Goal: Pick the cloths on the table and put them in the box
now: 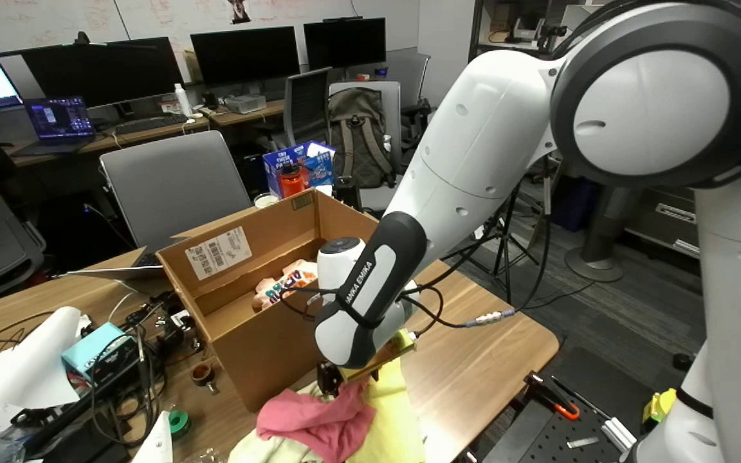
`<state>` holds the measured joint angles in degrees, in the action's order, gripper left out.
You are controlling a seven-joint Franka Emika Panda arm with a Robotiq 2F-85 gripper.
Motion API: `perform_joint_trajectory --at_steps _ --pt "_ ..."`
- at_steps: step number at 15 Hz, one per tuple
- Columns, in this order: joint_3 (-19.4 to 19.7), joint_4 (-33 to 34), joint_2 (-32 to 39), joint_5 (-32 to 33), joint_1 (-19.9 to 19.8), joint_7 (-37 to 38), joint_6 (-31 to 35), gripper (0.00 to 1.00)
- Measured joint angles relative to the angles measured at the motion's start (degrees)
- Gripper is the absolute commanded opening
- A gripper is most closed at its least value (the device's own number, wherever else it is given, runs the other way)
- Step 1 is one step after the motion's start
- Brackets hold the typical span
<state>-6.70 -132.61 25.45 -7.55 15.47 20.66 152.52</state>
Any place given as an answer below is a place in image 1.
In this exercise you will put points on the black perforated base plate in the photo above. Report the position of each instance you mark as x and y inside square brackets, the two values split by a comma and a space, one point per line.
[542, 438]

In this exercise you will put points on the wall whiteboard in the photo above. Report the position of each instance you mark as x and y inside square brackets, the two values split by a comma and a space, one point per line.
[44, 15]

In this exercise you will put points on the blue printed package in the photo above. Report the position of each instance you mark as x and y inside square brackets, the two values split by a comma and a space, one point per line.
[316, 163]

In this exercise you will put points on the black tripod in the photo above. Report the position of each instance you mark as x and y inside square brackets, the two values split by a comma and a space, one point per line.
[504, 266]

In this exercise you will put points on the yellow green tape tag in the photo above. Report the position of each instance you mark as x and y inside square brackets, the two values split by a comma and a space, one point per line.
[659, 403]

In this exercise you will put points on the pale green towel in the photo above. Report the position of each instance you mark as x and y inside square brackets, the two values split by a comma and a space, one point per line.
[252, 454]

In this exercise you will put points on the black computer monitor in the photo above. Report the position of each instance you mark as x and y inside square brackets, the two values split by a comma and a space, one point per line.
[347, 41]
[245, 54]
[104, 72]

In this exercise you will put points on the orange bottle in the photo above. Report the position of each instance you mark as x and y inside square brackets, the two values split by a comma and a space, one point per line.
[291, 180]

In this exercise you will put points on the black drawer cabinet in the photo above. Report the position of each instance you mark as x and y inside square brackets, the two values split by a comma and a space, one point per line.
[667, 220]

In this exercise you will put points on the dark blue bin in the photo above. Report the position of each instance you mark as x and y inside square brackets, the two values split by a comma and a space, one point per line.
[572, 207]

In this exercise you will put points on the green tape roll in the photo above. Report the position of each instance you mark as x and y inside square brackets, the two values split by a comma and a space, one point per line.
[178, 421]

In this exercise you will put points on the small brown round object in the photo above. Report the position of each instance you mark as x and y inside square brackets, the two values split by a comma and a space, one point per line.
[204, 373]

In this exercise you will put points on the dark grey flat panel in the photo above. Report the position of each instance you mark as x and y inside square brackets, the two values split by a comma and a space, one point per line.
[307, 105]

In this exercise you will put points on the silver metal bracket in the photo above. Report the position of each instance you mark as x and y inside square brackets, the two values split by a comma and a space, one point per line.
[619, 436]

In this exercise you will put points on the grey fabric office chair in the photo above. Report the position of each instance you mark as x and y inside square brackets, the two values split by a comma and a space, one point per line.
[173, 187]

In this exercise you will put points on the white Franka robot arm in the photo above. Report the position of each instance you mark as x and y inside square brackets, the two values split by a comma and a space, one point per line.
[491, 145]

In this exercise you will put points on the grey olive backpack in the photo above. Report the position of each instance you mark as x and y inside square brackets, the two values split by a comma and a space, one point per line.
[360, 137]

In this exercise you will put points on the open laptop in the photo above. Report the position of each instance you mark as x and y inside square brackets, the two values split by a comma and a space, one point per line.
[61, 119]

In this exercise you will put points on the pink cloth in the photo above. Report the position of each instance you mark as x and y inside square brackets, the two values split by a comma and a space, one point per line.
[320, 425]

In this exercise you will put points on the yellow cloth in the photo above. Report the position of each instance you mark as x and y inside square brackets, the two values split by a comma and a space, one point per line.
[393, 411]

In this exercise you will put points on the cream item with printed label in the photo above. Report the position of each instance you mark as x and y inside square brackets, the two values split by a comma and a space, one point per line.
[281, 285]

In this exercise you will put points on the long wooden desk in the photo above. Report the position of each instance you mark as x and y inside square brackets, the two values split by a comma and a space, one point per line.
[129, 137]

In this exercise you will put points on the white paper sheet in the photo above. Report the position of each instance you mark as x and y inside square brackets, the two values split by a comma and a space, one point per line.
[159, 441]

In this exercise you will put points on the brown cardboard box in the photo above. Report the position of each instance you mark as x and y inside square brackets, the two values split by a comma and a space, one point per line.
[252, 342]

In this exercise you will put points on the grey cylindrical stand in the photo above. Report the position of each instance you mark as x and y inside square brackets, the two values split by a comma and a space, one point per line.
[607, 222]

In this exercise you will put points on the black shelving rack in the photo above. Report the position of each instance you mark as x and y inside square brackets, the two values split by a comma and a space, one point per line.
[508, 27]

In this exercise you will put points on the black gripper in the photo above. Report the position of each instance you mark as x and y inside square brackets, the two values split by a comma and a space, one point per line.
[330, 378]

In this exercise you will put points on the teal electronic device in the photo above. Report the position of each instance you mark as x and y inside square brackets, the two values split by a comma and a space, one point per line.
[92, 347]

